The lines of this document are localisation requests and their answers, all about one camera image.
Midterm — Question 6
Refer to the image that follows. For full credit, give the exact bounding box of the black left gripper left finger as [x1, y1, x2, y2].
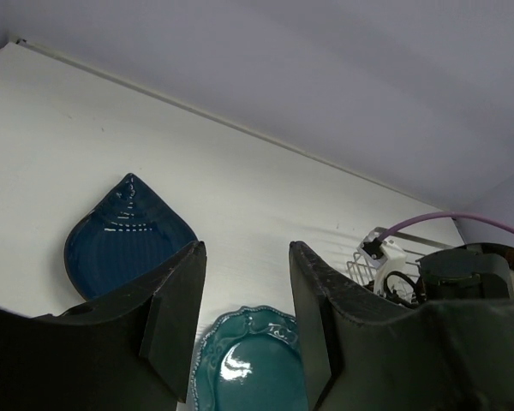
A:
[0, 241, 206, 410]

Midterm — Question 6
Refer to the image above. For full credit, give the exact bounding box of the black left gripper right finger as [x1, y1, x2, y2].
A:
[289, 241, 514, 410]

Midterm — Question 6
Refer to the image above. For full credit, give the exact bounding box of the teal embossed scalloped plate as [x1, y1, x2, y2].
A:
[189, 306, 308, 410]

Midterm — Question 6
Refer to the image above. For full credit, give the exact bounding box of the dark blue teardrop plate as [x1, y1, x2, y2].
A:
[63, 173, 197, 301]

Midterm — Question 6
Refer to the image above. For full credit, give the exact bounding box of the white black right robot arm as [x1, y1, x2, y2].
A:
[418, 248, 514, 301]

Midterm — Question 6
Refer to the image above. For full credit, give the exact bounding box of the chrome wire dish rack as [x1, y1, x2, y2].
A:
[346, 232, 452, 308]

